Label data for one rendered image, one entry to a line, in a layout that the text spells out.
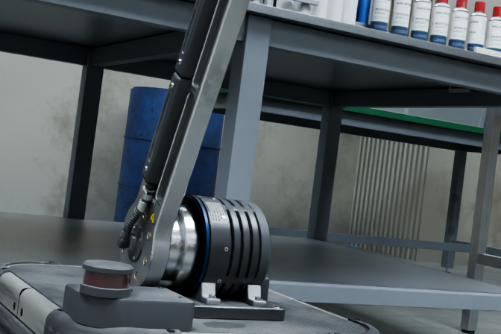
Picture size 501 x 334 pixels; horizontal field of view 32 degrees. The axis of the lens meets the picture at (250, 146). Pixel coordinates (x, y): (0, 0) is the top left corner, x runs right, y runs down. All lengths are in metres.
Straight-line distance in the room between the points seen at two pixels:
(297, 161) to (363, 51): 4.00
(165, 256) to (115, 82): 4.18
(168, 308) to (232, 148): 0.75
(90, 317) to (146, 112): 3.67
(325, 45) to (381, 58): 0.16
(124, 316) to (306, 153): 4.96
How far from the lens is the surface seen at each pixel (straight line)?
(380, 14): 2.63
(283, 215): 6.05
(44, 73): 5.36
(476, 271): 3.12
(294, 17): 1.96
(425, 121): 4.13
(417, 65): 2.19
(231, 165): 1.91
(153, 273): 1.35
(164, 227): 1.33
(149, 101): 4.82
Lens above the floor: 0.48
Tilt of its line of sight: 1 degrees up
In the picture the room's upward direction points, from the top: 7 degrees clockwise
